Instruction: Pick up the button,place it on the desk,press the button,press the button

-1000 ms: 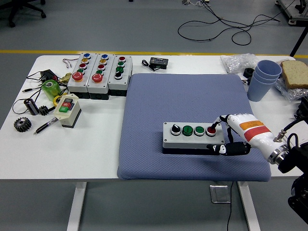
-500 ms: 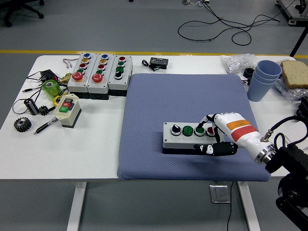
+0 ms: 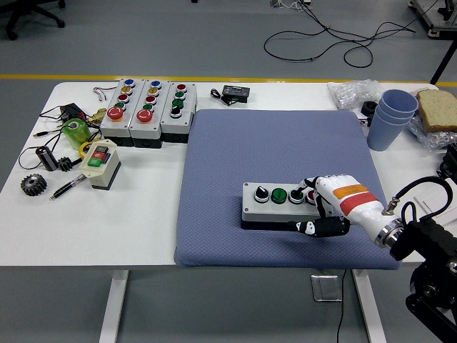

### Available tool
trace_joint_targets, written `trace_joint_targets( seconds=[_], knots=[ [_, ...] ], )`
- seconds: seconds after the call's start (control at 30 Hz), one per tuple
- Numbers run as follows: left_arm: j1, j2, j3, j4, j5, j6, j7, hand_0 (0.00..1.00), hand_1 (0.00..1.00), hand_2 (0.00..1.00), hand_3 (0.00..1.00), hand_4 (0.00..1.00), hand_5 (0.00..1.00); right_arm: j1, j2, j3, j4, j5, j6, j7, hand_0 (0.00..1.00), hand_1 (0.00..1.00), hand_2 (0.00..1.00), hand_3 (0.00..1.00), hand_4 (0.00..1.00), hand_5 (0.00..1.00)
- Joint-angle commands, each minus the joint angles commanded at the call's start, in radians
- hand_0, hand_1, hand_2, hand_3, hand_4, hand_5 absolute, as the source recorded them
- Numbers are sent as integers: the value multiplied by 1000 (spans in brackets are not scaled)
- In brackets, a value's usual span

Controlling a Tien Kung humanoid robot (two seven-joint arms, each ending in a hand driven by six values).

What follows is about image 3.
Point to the black round part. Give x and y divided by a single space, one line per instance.
367 108

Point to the clear plastic bag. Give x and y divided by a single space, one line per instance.
432 140

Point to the green tape roll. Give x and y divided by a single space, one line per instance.
80 137

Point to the silver floor socket plate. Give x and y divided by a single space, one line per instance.
326 287

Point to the white wall switch panel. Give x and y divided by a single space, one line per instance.
418 202

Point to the brass fitting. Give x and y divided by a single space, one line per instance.
96 116

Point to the black cylindrical capacitor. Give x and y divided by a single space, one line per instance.
46 159

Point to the black device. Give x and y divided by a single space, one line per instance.
450 157

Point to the large steel gear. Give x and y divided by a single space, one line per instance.
39 188

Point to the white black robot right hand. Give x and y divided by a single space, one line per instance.
357 203

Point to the small black gear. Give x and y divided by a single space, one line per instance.
65 165

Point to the black pen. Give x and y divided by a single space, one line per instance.
68 187

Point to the blue-grey padded mat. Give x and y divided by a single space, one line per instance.
232 160

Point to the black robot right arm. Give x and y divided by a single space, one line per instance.
428 232

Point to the grey five-button box with mushroom stop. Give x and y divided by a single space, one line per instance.
146 130
114 126

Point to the slice of bread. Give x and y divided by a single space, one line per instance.
439 107

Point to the grey control box with selector knob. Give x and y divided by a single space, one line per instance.
175 124

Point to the grey four-button control box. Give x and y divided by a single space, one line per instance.
264 211

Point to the black digital meter module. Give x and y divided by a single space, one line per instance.
233 93

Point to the cream red-green switch box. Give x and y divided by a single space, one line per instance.
103 169

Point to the clear bubble wrap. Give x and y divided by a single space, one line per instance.
351 93

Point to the white table leg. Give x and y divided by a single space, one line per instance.
114 307
371 314

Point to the black power adapter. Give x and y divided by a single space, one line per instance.
71 110

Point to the black office chair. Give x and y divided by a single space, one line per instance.
46 14

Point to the metal equipment frame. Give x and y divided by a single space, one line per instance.
442 25

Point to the blue plastic cup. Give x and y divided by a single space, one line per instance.
392 118
398 101
383 137

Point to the yellow tape roll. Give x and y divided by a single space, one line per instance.
83 147

